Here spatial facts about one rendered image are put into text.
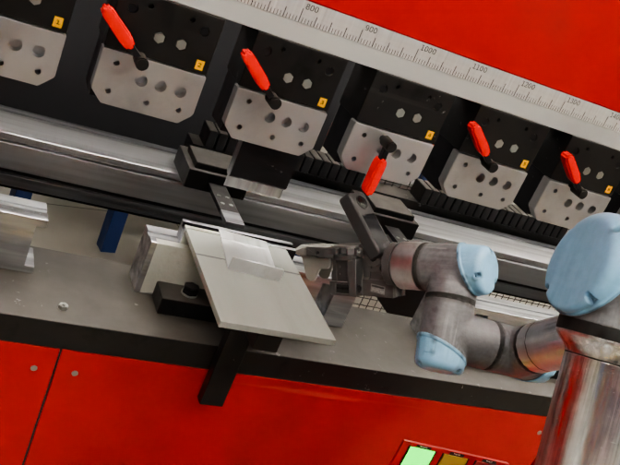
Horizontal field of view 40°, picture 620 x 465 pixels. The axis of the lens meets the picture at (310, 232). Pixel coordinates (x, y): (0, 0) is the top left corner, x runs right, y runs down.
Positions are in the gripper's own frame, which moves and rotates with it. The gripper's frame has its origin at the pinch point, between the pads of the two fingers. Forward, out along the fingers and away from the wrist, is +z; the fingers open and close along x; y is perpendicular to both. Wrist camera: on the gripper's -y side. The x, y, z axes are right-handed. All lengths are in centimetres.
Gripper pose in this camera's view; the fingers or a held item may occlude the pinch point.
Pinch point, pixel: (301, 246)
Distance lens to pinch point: 146.5
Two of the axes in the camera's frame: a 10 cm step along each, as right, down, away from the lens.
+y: 0.2, 10.0, 0.7
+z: -7.9, -0.2, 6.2
